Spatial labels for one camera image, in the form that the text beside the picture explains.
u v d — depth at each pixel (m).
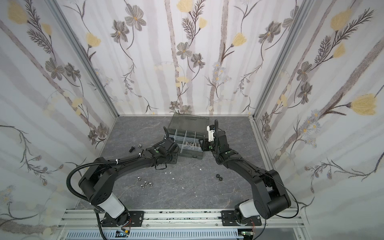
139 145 1.01
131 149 1.01
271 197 0.43
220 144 0.67
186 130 1.33
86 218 0.75
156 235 0.70
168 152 0.70
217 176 0.88
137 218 0.73
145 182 0.86
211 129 0.77
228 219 0.74
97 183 0.45
